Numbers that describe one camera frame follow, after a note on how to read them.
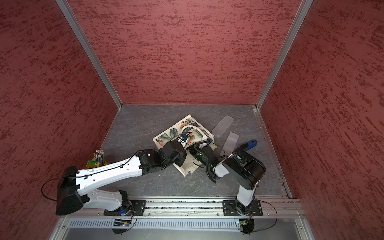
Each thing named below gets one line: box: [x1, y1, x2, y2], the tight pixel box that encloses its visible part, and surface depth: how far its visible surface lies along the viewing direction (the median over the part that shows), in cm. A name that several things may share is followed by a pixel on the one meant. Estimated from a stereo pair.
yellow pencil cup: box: [85, 149, 109, 170], surface depth 77 cm
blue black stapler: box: [242, 140, 258, 152], surface depth 97 cm
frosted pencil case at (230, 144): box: [220, 132, 240, 157], surface depth 101 cm
